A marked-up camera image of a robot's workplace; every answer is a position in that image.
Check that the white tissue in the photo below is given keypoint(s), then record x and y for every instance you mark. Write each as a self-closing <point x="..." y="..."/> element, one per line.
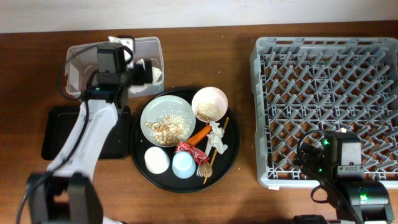
<point x="148" y="89"/>

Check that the orange carrot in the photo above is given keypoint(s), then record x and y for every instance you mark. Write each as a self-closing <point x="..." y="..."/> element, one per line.
<point x="194" y="140"/>

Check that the brown cookie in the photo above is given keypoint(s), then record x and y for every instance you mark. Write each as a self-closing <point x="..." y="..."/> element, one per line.
<point x="206" y="169"/>

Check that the white cup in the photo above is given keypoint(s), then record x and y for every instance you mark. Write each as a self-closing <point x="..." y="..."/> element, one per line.
<point x="156" y="160"/>

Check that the pink bowl with rice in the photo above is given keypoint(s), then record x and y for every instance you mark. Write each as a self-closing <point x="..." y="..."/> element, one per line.
<point x="209" y="104"/>

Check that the black rectangular tray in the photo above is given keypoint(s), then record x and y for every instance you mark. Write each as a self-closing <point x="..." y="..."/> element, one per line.
<point x="61" y="121"/>

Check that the red snack wrapper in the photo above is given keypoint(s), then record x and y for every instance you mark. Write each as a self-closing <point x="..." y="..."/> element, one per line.
<point x="198" y="155"/>

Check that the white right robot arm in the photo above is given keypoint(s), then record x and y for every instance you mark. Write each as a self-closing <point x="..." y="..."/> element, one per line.
<point x="356" y="202"/>

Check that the clear plastic waste bin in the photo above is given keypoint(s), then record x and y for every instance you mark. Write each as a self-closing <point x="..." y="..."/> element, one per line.
<point x="81" y="67"/>

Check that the grey plate with food scraps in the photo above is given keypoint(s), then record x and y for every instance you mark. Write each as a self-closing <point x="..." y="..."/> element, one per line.
<point x="167" y="120"/>

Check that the crumpled white napkin on tray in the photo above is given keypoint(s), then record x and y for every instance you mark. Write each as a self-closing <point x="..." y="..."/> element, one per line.
<point x="216" y="136"/>

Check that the round black serving tray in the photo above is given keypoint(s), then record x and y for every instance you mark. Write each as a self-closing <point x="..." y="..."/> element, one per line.
<point x="138" y="144"/>

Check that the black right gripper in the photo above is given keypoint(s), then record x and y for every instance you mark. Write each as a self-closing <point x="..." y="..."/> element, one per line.
<point x="314" y="154"/>

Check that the white plastic fork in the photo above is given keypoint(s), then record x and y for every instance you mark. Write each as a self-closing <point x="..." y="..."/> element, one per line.
<point x="207" y="152"/>

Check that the grey dishwasher rack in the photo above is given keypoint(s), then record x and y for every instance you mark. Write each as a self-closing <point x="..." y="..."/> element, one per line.
<point x="304" y="85"/>

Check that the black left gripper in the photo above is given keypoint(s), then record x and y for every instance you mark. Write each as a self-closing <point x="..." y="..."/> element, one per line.
<point x="141" y="74"/>

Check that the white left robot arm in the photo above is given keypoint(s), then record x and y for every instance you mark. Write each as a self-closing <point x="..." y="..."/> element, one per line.
<point x="64" y="193"/>

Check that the wooden chopstick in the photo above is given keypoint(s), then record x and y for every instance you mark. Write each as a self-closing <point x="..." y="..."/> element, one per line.
<point x="215" y="152"/>

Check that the light blue cup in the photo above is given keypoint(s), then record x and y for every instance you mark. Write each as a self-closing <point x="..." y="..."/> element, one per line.
<point x="183" y="165"/>

